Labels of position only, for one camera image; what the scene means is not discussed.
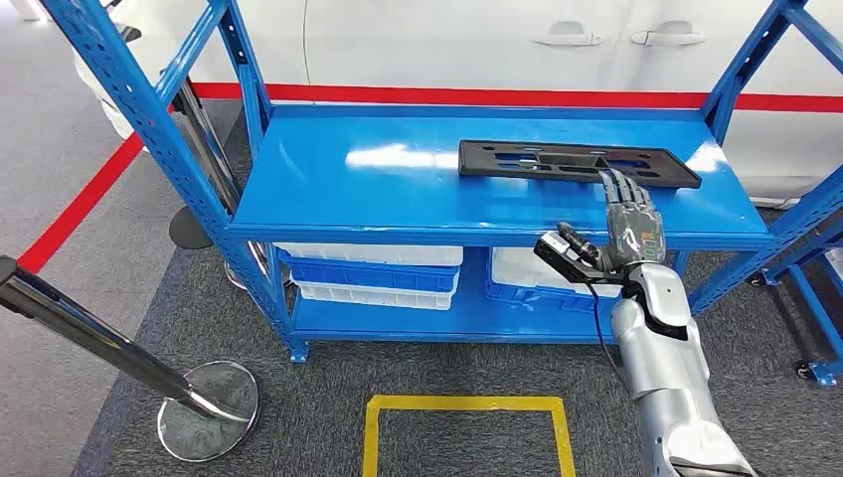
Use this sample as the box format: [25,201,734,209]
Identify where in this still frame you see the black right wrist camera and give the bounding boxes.
[533,232,627,289]

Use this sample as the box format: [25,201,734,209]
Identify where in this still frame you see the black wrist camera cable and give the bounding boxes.
[585,281,633,390]

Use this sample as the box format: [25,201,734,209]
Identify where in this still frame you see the black plastic frame part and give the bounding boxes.
[458,139,704,190]

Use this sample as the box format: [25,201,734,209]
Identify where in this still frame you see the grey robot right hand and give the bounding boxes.
[557,168,668,274]

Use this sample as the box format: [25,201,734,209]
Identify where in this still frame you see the blue plastic bin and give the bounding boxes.
[485,281,600,314]
[277,249,460,294]

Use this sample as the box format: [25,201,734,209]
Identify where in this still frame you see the white car door handle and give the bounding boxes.
[629,21,707,48]

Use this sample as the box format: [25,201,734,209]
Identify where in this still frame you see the white car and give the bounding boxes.
[72,0,843,202]

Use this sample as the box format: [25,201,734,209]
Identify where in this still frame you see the blue metal shelf rack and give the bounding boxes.
[39,0,843,365]
[751,220,843,389]

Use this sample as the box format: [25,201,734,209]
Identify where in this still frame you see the chrome stanchion post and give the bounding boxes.
[0,254,262,464]
[168,78,247,251]

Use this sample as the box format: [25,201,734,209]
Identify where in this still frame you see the yellow floor tape square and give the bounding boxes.
[361,395,578,477]

